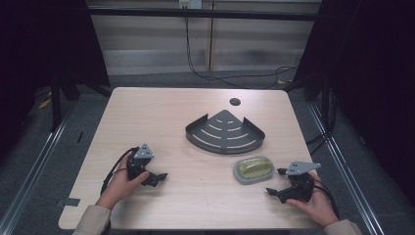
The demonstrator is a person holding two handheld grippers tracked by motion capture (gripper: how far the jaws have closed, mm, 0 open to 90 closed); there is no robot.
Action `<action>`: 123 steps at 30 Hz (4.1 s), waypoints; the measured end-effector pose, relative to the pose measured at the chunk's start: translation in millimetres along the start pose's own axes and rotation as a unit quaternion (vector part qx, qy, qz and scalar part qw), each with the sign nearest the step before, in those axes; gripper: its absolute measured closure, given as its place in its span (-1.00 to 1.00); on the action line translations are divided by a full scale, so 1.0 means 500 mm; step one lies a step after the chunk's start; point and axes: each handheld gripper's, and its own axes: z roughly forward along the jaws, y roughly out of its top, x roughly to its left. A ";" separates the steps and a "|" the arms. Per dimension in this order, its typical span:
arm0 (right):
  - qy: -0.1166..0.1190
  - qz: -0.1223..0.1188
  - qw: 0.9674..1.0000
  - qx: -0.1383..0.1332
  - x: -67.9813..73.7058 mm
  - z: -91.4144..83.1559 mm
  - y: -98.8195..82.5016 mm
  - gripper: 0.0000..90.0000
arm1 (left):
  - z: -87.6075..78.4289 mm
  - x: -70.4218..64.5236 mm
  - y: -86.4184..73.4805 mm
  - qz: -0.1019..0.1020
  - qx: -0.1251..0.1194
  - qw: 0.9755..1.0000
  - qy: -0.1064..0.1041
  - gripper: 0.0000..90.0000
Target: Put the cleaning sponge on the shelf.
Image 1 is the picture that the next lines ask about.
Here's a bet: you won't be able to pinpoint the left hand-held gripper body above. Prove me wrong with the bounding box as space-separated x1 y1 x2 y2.
125 143 155 181

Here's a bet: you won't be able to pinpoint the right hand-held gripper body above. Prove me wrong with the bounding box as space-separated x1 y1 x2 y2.
277 161 322 205

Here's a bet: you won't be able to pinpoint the person's right hand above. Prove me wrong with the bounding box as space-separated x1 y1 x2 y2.
285 171 341 228

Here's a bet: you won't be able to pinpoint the person's left hand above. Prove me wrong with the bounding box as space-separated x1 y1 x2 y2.
95 161 151 211

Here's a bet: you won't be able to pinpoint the yellow soap bar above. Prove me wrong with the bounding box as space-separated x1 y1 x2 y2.
237 158 273 179

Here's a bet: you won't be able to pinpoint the dark grey corner shelf rack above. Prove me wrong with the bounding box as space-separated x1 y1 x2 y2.
184 109 266 156

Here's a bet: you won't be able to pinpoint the grey tape strip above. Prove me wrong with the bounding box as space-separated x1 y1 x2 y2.
63 197 81 208

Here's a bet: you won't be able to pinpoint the black metal stand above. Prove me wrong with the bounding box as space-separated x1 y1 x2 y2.
49 72 64 133

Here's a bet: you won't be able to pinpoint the yellow floor tape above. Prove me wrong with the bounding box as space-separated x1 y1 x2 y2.
37 97 53 110

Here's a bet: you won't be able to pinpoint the black curtain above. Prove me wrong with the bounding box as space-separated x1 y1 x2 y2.
292 0 415 209
0 0 112 161

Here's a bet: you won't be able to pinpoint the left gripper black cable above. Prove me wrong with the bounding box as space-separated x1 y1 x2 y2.
100 147 140 196

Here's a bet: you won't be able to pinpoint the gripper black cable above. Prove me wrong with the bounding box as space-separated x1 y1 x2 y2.
100 147 140 196
312 178 341 220

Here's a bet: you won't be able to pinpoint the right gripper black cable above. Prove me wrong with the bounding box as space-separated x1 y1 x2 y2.
312 178 341 220

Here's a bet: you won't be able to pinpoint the metal floor rail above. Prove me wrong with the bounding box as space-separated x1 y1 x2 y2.
0 99 79 235
307 103 388 235

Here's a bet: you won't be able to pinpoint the thin black floor cables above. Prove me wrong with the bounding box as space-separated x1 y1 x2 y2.
305 87 337 157

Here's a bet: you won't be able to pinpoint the black floor cable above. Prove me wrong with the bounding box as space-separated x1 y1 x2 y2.
184 16 299 90

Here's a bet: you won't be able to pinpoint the black horizontal frame bar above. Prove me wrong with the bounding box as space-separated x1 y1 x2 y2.
87 7 323 23

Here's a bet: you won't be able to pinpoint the white wall socket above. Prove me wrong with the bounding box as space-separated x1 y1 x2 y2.
177 0 204 10

